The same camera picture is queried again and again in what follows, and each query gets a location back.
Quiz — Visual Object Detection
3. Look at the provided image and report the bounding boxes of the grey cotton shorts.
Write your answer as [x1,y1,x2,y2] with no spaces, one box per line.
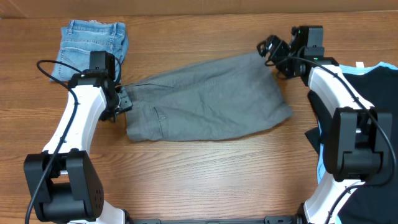
[126,52,293,141]

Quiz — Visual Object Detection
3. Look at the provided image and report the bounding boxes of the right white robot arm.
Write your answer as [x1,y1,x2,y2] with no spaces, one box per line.
[257,31,396,223]

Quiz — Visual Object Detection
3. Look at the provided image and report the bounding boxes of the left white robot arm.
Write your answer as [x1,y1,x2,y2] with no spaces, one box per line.
[24,69,132,223]

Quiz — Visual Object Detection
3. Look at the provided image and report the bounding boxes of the light blue t-shirt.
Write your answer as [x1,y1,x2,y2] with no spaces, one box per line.
[316,61,398,224]

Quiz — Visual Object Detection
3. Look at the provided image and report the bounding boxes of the folded blue denim shorts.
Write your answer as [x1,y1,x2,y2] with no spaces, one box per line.
[57,20,129,82]

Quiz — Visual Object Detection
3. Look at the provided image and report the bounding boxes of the black t-shirt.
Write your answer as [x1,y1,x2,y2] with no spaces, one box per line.
[305,62,397,223]

